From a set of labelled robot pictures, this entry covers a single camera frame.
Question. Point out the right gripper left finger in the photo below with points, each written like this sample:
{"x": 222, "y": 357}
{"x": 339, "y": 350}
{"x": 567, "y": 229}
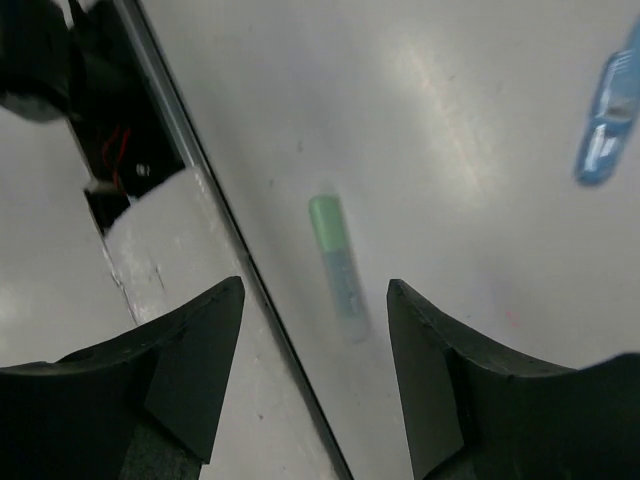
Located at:
{"x": 143, "y": 405}

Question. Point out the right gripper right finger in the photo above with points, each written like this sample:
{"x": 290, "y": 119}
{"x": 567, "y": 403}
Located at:
{"x": 476, "y": 409}

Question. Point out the green highlighter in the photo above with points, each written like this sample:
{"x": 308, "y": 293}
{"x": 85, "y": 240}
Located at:
{"x": 349, "y": 301}

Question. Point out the green highlighter cap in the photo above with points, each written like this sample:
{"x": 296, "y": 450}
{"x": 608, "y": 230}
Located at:
{"x": 328, "y": 224}

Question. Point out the blue highlighter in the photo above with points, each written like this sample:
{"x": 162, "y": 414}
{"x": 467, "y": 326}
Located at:
{"x": 613, "y": 112}

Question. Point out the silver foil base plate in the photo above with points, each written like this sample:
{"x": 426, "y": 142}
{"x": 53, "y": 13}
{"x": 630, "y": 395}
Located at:
{"x": 170, "y": 246}

